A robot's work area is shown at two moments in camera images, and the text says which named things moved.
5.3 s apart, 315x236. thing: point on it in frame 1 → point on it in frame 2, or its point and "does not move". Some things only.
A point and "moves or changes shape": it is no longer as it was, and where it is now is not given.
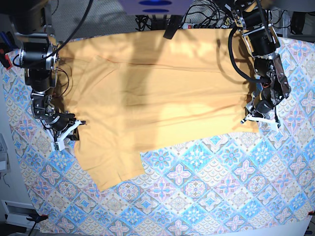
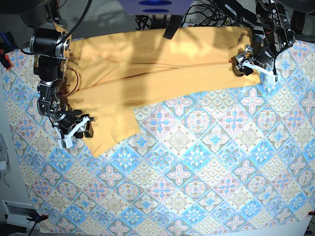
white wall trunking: x=16 y=214 does not move
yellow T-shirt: x=127 y=91 moves or changes shape
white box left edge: x=5 y=160 does not move
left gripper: x=61 y=127 → x=70 y=124
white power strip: x=187 y=25 does not move
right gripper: x=258 y=109 → x=260 y=58
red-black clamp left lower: x=38 y=219 does not move
